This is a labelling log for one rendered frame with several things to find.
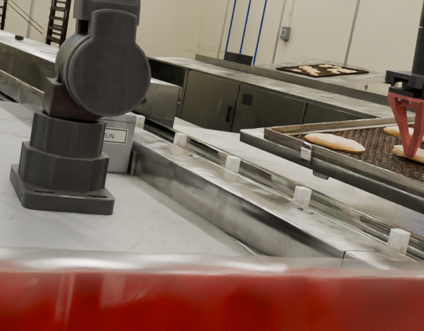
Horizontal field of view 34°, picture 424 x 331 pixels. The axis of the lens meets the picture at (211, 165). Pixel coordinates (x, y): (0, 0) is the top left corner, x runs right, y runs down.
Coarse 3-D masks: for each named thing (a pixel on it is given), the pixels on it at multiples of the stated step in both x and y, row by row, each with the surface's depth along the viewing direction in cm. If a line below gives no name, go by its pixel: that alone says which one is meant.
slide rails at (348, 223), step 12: (156, 132) 107; (204, 156) 93; (252, 180) 82; (276, 192) 78; (288, 192) 79; (312, 204) 75; (336, 216) 71; (360, 228) 68; (384, 240) 64; (408, 252) 62
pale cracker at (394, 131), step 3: (393, 126) 101; (396, 126) 101; (384, 129) 101; (387, 129) 100; (390, 129) 100; (393, 129) 99; (396, 129) 99; (411, 129) 99; (387, 132) 100; (390, 132) 99; (393, 132) 99; (396, 132) 98; (399, 132) 98; (411, 132) 97; (396, 135) 98; (399, 135) 98; (411, 135) 96; (411, 138) 96; (423, 138) 95; (423, 141) 95
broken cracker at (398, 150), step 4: (396, 148) 87; (400, 148) 86; (420, 148) 87; (396, 152) 87; (400, 152) 86; (416, 152) 84; (420, 152) 84; (404, 156) 85; (408, 156) 85; (416, 156) 84; (420, 156) 83; (416, 160) 84; (420, 160) 83
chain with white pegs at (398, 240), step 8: (136, 120) 107; (144, 120) 107; (176, 136) 95; (184, 136) 95; (176, 144) 95; (184, 144) 96; (232, 160) 83; (240, 160) 84; (232, 168) 84; (296, 192) 72; (304, 192) 72; (296, 200) 72; (304, 200) 72; (392, 232) 60; (400, 232) 60; (408, 232) 60; (392, 240) 60; (400, 240) 60; (408, 240) 60; (400, 248) 60
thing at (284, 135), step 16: (272, 128) 96; (288, 128) 97; (304, 128) 98; (320, 128) 100; (336, 128) 101; (352, 128) 102; (368, 128) 103; (288, 144) 91; (368, 144) 93; (384, 144) 93; (400, 144) 93; (336, 160) 82; (352, 160) 80; (368, 160) 85; (368, 176) 78; (384, 176) 76; (400, 176) 73; (416, 176) 78; (416, 192) 72
